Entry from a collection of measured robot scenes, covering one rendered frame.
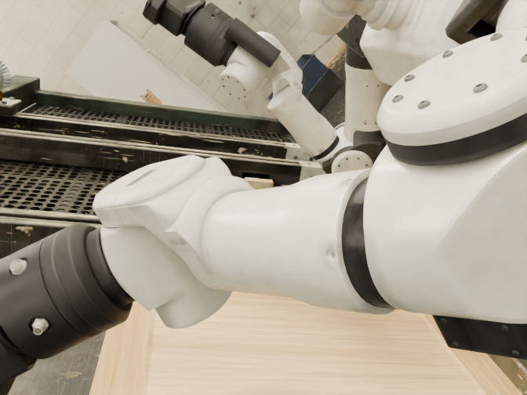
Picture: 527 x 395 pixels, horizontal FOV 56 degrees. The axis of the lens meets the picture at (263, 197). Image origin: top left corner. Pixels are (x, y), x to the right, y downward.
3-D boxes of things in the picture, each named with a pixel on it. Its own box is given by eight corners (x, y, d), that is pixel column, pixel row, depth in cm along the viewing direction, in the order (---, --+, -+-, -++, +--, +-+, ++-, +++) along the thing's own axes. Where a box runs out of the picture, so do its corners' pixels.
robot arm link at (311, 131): (276, 106, 98) (334, 171, 105) (272, 129, 89) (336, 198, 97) (318, 74, 93) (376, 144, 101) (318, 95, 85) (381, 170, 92)
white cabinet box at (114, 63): (287, 167, 471) (105, 18, 405) (248, 211, 481) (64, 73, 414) (276, 151, 528) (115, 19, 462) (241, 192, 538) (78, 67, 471)
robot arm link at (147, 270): (102, 378, 37) (237, 313, 37) (20, 262, 34) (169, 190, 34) (125, 304, 48) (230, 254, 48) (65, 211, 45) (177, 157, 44)
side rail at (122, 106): (286, 146, 228) (290, 123, 225) (34, 117, 209) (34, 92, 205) (283, 142, 236) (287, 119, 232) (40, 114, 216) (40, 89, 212)
